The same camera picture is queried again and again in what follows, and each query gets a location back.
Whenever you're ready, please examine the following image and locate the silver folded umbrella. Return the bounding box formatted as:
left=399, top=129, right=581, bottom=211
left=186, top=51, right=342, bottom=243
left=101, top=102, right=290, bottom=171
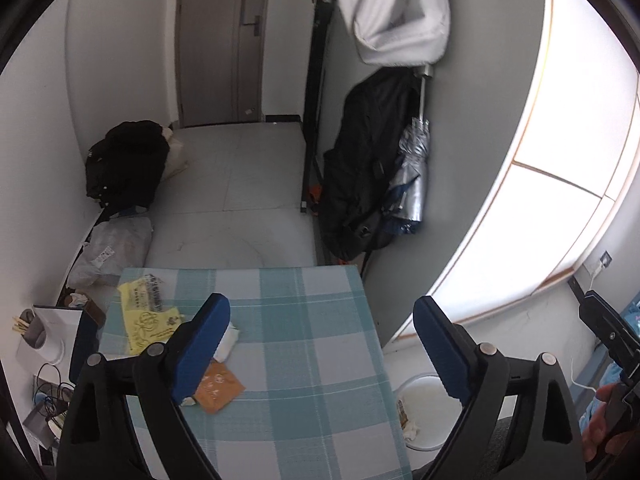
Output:
left=382, top=64, right=433, bottom=236

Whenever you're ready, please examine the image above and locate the black jacket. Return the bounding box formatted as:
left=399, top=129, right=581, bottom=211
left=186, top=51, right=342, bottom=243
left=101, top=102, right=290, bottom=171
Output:
left=85, top=120, right=171, bottom=208

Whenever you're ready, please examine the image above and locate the bright window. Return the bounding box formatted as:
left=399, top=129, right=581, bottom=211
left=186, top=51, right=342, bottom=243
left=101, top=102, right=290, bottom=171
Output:
left=382, top=0, right=640, bottom=346

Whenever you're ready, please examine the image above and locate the brown waste bin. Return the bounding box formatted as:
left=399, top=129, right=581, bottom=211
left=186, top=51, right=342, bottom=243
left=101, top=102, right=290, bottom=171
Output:
left=57, top=290, right=108, bottom=323

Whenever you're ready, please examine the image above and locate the grey brown door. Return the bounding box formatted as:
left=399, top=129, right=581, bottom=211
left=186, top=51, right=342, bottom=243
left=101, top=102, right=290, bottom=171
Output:
left=177, top=0, right=273, bottom=128

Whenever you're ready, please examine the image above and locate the beige bag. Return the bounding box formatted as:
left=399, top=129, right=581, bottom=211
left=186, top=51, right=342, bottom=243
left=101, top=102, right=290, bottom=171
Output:
left=162, top=127, right=190, bottom=178

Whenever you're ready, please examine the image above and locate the black backpack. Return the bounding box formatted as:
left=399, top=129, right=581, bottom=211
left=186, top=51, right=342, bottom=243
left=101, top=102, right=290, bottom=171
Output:
left=318, top=67, right=431, bottom=261

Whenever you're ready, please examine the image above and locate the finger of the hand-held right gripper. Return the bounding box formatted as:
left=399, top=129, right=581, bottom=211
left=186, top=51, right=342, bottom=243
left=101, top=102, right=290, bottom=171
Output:
left=579, top=290, right=640, bottom=381

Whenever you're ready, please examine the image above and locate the white round trash bin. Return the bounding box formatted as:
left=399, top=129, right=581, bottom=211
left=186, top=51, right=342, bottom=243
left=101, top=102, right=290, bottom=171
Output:
left=384, top=371, right=468, bottom=453

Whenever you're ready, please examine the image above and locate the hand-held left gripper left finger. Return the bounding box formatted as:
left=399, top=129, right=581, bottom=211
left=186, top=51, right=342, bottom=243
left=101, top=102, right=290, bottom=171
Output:
left=57, top=292, right=232, bottom=480

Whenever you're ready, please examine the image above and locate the brown patterned sachet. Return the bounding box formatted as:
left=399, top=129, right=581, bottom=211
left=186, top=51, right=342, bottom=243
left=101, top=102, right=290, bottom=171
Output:
left=192, top=360, right=247, bottom=415

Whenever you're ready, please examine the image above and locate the black metal frame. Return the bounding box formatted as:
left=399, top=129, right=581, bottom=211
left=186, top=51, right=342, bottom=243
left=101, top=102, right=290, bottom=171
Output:
left=300, top=0, right=341, bottom=216

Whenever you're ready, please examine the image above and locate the tangle of black cables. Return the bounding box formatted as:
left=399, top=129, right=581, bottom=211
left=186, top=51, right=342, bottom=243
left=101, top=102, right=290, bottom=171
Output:
left=32, top=360, right=76, bottom=426

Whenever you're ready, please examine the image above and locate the yellow wrapper with clear window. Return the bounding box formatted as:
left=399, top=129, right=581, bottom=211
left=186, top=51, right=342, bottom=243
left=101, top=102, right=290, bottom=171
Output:
left=117, top=272, right=185, bottom=354

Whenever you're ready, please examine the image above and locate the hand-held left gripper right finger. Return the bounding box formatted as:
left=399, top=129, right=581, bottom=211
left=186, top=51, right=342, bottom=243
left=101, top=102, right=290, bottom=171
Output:
left=413, top=296, right=586, bottom=480

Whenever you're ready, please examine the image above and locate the white charger cable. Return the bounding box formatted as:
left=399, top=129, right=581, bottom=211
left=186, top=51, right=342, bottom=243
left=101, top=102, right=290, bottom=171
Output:
left=570, top=265, right=606, bottom=391

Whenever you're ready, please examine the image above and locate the person's right hand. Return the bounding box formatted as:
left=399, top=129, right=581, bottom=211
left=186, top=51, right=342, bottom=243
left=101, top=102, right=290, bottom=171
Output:
left=581, top=384, right=623, bottom=463

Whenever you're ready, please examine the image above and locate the clear plastic bag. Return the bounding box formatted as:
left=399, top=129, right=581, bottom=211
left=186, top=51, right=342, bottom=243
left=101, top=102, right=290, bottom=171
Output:
left=67, top=215, right=153, bottom=288

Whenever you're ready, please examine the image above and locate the white plastic wrapper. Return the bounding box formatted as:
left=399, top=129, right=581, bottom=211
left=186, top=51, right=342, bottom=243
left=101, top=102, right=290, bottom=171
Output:
left=212, top=324, right=241, bottom=361

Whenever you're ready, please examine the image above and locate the light blue cloth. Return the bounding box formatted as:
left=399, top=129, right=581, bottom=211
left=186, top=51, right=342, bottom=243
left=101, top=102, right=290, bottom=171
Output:
left=587, top=305, right=640, bottom=418

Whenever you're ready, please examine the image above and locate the white hanging bag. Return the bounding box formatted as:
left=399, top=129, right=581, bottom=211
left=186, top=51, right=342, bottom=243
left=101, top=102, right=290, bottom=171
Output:
left=337, top=0, right=451, bottom=67

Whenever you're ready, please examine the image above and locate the grey and white utensil holder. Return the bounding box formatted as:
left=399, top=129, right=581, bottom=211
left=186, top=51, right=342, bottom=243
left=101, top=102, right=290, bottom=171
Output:
left=12, top=307, right=66, bottom=366

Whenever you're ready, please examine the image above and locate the teal plaid tablecloth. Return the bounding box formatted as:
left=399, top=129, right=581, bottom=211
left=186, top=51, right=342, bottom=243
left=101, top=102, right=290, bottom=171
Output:
left=102, top=266, right=411, bottom=480

